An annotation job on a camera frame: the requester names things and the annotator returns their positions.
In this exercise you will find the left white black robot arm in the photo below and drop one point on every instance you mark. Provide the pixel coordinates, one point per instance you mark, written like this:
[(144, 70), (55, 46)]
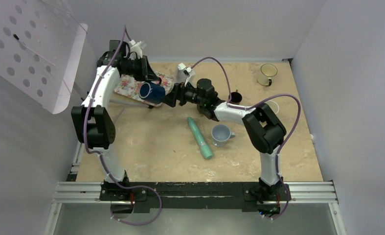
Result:
[(92, 122)]

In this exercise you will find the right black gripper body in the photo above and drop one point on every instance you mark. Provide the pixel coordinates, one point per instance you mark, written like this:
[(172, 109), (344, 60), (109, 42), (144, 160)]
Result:
[(188, 95)]

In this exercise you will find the light green mug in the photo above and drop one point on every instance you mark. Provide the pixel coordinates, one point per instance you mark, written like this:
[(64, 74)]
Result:
[(274, 106)]

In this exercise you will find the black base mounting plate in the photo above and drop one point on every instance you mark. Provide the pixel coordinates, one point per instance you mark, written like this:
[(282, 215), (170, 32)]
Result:
[(244, 196)]

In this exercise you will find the white wedge-shaped device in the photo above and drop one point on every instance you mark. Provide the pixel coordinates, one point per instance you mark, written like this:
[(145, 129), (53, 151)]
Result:
[(181, 74)]

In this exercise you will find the beige mug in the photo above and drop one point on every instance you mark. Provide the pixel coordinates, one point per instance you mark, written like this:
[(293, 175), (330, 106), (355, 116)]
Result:
[(268, 72)]

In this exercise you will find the white upside-down mug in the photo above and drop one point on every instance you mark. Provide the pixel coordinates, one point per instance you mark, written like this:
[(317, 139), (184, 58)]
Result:
[(221, 134)]

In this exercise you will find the white perforated panel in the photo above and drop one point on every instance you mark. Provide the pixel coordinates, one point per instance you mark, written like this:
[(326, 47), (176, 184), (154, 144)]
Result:
[(41, 44)]

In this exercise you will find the dark blue mug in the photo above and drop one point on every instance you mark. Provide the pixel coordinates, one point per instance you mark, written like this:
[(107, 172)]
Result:
[(152, 93)]

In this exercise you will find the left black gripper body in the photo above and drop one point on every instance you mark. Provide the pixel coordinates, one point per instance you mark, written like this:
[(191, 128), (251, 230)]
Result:
[(137, 67)]

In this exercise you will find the teal cylindrical tube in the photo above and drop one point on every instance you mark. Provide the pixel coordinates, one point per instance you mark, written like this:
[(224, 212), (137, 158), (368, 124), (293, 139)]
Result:
[(205, 150)]

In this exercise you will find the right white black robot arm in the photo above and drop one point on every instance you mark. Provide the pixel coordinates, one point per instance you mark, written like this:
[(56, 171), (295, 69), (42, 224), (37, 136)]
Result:
[(266, 132)]

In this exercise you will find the floral tray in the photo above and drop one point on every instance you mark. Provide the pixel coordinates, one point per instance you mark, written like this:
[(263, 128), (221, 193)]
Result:
[(129, 87)]

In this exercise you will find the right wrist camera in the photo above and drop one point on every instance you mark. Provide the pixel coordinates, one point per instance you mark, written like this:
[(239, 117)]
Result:
[(185, 69)]

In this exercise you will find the aluminium frame rail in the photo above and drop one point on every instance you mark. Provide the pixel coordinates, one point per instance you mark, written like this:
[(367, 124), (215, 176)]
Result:
[(301, 192)]

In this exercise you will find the brown striped mug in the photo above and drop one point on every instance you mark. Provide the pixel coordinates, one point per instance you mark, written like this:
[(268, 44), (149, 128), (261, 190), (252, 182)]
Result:
[(236, 98)]

